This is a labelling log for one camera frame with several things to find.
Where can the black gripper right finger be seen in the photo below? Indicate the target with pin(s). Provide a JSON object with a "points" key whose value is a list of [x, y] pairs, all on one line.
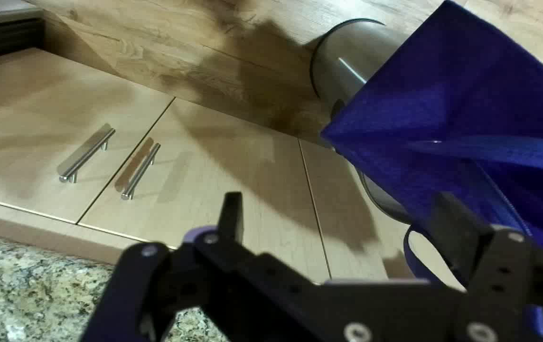
{"points": [[468, 235]]}

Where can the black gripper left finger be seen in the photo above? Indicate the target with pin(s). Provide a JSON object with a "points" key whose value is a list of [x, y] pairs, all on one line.
{"points": [[231, 219]]}

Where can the blue fabric bag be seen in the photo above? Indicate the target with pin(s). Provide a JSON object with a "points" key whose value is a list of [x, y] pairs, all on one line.
{"points": [[463, 115]]}

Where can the light wood base cabinet door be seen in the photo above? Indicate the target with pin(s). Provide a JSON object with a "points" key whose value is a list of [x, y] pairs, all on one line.
{"points": [[32, 115], [221, 183]]}

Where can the light wood base cabinet panel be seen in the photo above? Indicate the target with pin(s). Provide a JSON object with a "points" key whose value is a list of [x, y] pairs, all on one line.
{"points": [[341, 202]]}

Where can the stainless steel trash can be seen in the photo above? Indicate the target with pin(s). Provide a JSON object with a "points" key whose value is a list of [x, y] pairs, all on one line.
{"points": [[349, 64]]}

